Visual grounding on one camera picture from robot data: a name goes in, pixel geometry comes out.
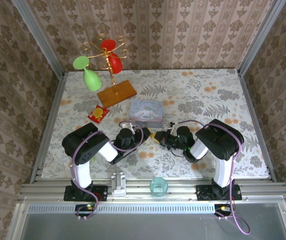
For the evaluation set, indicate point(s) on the aluminium frame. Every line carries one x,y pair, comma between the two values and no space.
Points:
182,183

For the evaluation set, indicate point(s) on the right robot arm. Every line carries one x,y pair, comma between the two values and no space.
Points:
222,172

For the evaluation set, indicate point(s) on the white clamp bracket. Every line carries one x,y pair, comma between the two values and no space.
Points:
118,186

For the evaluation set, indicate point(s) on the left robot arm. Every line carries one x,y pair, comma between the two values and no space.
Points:
83,172

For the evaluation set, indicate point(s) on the small circuit board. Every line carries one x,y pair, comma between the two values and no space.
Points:
223,208
85,208

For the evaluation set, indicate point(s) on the pastel cartoon dog box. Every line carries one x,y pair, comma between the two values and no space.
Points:
145,112

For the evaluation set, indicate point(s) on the teal transparent cup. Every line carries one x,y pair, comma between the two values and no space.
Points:
155,192

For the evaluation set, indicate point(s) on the floral tablecloth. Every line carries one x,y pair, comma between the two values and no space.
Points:
182,87

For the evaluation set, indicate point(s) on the red plastic goblet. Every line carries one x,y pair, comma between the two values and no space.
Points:
115,65

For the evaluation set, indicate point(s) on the red envelope with gold print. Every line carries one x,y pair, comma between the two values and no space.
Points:
97,113

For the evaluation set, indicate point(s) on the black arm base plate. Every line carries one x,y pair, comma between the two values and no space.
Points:
236,192
101,193

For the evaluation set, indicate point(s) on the gold glass rack, wooden base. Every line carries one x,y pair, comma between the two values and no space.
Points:
116,95

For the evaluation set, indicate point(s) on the green plastic goblet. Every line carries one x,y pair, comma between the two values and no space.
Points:
91,80

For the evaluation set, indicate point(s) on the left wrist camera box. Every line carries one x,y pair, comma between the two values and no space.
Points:
130,126

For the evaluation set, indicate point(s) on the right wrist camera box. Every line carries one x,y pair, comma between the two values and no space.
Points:
174,126

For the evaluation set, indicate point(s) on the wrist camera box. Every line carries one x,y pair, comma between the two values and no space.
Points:
174,126
130,126

